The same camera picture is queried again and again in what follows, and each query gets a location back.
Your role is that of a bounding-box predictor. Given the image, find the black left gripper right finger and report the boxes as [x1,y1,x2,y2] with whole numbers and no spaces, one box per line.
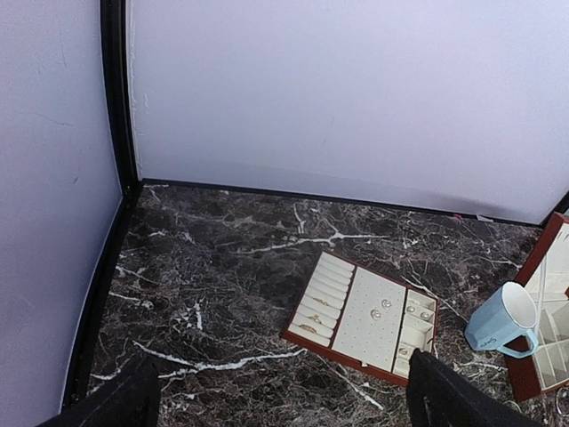
[407,349,539,426]

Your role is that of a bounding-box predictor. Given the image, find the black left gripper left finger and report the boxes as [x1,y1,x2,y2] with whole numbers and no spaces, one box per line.
[42,359,160,427]

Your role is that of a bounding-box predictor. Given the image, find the brown jewelry tray insert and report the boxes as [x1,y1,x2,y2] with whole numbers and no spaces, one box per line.
[282,251,439,387]

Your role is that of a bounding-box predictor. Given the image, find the brown open jewelry box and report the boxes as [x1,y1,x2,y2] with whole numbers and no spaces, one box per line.
[505,213,568,402]

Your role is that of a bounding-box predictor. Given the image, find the light blue mug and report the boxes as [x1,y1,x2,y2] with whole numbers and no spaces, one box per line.
[464,281,539,359]

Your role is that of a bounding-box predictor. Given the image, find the black left corner post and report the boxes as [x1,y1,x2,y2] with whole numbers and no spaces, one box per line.
[60,1,141,411]

